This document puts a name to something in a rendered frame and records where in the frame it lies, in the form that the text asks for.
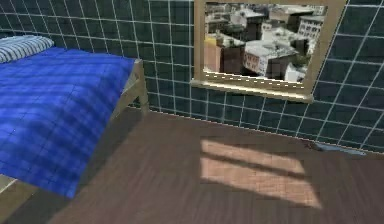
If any beige framed window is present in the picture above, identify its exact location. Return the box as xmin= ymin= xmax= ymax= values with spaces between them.
xmin=189 ymin=0 xmax=348 ymax=104

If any bed with blue blanket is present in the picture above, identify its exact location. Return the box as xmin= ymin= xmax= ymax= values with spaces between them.
xmin=0 ymin=46 xmax=150 ymax=224

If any flat blue-grey object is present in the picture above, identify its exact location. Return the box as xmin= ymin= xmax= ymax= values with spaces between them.
xmin=313 ymin=142 xmax=368 ymax=157

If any grey striped pillow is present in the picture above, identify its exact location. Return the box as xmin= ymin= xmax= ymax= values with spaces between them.
xmin=0 ymin=34 xmax=55 ymax=65

